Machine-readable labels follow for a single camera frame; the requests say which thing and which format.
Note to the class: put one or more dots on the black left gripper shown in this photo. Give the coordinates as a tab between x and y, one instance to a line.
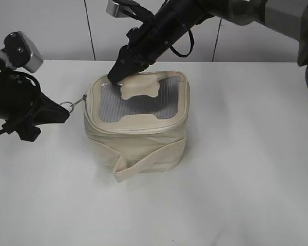
22	104

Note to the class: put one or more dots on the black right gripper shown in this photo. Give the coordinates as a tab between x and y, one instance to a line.
155	36

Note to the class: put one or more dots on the cream zippered bag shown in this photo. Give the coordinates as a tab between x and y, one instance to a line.
139	124

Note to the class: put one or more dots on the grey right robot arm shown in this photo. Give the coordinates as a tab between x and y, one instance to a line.
289	18

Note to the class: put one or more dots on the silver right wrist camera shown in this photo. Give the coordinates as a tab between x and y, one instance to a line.
121	8

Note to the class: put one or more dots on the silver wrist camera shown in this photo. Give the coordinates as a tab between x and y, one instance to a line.
121	8
22	52

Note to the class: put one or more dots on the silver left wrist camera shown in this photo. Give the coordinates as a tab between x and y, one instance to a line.
22	52

